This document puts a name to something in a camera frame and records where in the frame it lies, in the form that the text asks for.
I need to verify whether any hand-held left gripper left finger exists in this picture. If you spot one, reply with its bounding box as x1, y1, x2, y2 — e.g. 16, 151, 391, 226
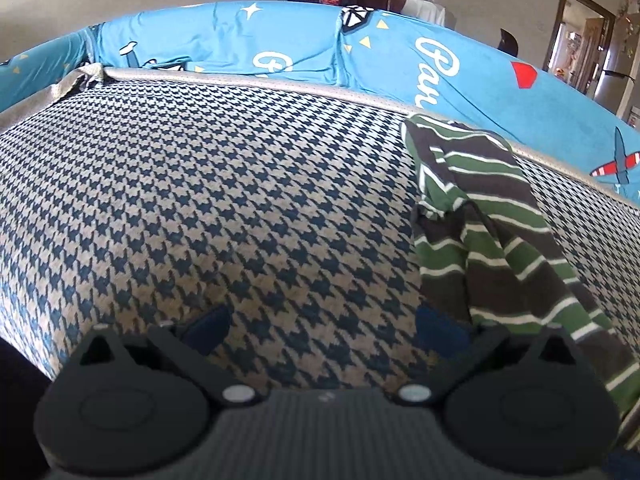
65, 305, 269, 407

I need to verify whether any blue printed sofa cover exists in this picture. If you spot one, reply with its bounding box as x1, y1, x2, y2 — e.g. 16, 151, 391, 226
0, 0, 640, 202

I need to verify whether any table with white tablecloth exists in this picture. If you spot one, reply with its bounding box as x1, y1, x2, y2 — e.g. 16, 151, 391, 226
402, 0, 447, 29

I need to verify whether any houndstooth sofa seat mat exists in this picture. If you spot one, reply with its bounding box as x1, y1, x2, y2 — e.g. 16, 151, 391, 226
0, 62, 640, 480

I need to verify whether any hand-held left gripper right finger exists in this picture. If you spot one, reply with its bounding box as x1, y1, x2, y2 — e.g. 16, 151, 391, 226
392, 305, 585, 407

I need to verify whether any silver refrigerator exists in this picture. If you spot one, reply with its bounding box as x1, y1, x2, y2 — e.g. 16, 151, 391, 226
592, 15, 640, 115

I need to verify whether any small dark chair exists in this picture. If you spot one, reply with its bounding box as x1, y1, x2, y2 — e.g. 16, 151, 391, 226
498, 29, 521, 56

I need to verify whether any green brown striped shirt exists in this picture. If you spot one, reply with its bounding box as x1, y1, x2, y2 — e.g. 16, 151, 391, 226
402, 114, 632, 417

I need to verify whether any wooden doorway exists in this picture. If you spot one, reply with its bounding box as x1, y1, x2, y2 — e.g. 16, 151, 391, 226
542, 0, 619, 94

